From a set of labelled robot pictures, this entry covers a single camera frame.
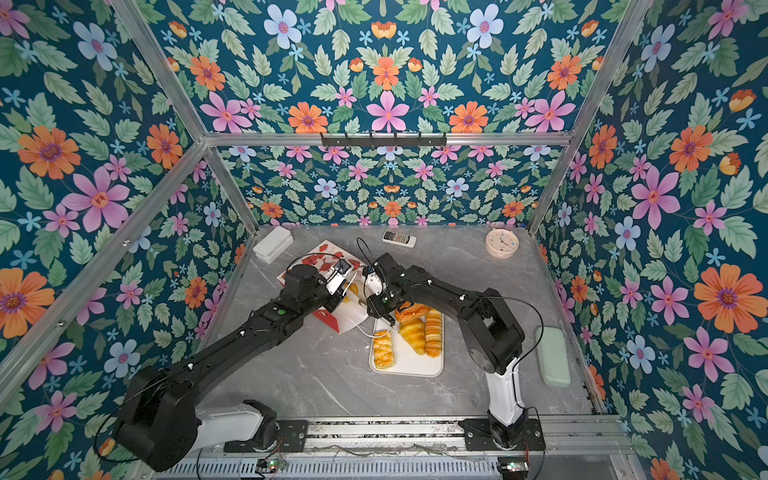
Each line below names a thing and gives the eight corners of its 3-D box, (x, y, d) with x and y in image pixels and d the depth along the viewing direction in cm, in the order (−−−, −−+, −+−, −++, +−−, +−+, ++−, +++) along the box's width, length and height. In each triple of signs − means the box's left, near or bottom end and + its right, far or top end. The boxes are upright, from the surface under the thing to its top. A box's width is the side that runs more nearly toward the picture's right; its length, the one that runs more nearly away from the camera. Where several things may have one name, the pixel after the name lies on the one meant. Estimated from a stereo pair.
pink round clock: (488, 258, 113) (490, 252, 110) (482, 234, 121) (484, 228, 118) (520, 258, 113) (523, 252, 110) (512, 234, 121) (515, 228, 118)
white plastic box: (253, 258, 113) (248, 250, 109) (280, 232, 121) (276, 224, 117) (269, 265, 110) (265, 257, 107) (296, 239, 119) (292, 230, 115)
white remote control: (381, 242, 118) (381, 238, 116) (385, 233, 121) (384, 230, 119) (414, 248, 116) (414, 245, 114) (417, 239, 119) (417, 236, 117)
